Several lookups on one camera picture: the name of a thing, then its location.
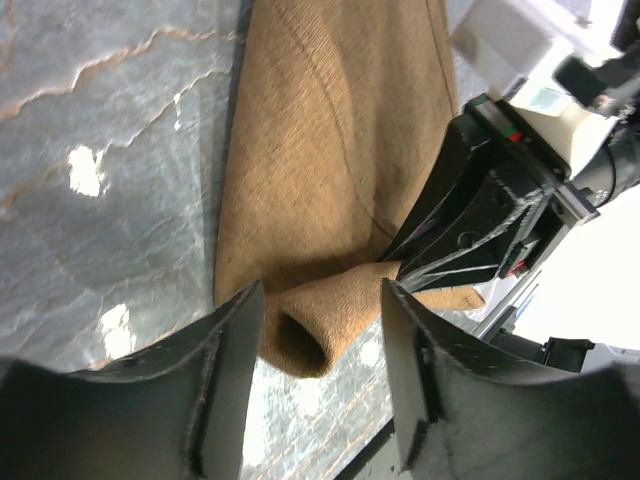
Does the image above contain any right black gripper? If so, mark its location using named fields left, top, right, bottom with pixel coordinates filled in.
left=377, top=94, right=599, bottom=293

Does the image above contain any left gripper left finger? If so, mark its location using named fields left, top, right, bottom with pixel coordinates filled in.
left=1, top=282, right=264, bottom=479

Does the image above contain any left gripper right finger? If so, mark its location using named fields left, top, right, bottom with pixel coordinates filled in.
left=381, top=280, right=639, bottom=479

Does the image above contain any brown cloth napkin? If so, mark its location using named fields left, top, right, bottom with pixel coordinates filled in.
left=215, top=1, right=458, bottom=378

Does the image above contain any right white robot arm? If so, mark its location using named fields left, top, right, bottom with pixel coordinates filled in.
left=383, top=1, right=639, bottom=293

